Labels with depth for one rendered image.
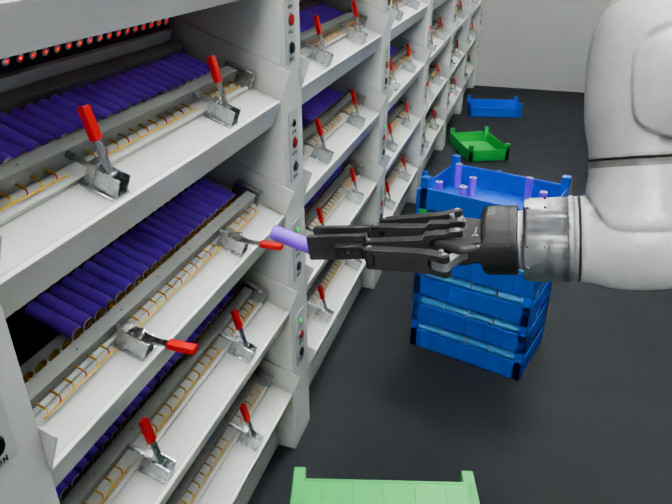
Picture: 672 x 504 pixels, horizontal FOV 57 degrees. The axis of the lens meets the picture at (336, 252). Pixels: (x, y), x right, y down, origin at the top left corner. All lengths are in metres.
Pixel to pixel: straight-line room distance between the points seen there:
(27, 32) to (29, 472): 0.38
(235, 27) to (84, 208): 0.48
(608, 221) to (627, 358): 1.20
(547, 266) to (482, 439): 0.86
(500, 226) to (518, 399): 0.97
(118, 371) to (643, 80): 0.61
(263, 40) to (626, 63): 0.57
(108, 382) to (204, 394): 0.29
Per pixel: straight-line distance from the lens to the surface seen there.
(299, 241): 0.74
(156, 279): 0.84
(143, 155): 0.77
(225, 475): 1.16
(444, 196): 1.49
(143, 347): 0.76
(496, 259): 0.67
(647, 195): 0.65
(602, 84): 0.67
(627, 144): 0.65
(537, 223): 0.66
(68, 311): 0.79
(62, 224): 0.63
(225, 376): 1.04
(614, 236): 0.65
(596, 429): 1.58
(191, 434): 0.96
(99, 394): 0.73
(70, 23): 0.62
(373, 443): 1.44
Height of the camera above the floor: 1.01
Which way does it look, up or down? 28 degrees down
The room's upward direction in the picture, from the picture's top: straight up
